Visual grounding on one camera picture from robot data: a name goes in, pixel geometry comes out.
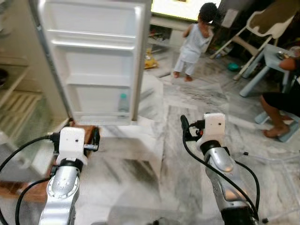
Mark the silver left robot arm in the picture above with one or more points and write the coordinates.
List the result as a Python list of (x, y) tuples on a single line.
[(63, 187)]

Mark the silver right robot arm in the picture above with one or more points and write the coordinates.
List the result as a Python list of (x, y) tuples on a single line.
[(225, 173)]

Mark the white fridge door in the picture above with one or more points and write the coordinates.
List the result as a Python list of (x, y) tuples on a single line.
[(96, 61)]

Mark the fridge body with shelves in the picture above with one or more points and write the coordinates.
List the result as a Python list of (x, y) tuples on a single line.
[(21, 93)]

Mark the clear water bottle green cap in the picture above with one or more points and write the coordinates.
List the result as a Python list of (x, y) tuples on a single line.
[(123, 104)]

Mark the small green bowl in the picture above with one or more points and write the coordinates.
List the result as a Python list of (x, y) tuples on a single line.
[(233, 67)]

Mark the pale blue low stool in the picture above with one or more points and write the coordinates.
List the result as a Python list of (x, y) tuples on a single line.
[(291, 129)]

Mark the yellow snack packet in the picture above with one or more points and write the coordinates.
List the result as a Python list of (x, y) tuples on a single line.
[(150, 60)]

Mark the small child in white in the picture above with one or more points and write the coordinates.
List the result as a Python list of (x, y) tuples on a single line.
[(194, 42)]

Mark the seated person in black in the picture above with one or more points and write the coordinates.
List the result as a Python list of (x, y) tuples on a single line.
[(281, 101)]

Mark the pale blue small table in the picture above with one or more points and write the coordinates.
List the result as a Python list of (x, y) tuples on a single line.
[(267, 58)]

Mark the white television stand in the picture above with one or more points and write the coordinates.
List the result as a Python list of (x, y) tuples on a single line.
[(164, 26)]

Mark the small metal bowl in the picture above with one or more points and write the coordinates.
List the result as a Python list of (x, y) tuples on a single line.
[(283, 55)]

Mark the bright television screen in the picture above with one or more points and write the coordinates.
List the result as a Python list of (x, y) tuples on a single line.
[(180, 7)]

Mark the white brown plastic chair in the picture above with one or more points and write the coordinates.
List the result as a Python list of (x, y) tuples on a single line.
[(269, 21)]

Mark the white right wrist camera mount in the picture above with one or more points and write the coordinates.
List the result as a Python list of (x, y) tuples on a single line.
[(213, 126)]

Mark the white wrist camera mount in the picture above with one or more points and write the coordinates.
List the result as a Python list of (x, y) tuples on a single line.
[(213, 126), (71, 143)]

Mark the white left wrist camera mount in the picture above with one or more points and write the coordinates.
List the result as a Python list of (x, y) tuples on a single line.
[(71, 143)]

